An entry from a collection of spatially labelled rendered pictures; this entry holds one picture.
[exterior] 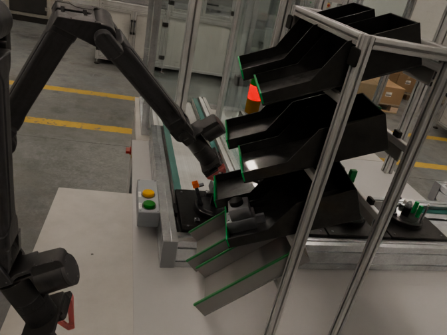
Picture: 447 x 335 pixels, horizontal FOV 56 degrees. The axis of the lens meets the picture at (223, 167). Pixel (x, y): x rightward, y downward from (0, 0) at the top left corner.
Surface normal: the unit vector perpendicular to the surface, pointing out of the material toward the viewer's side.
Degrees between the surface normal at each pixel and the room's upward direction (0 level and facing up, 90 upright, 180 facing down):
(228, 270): 45
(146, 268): 0
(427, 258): 90
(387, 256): 90
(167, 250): 90
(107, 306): 0
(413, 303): 0
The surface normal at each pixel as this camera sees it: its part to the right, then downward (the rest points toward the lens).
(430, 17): 0.14, 0.47
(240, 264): -0.57, -0.73
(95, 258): 0.18, -0.88
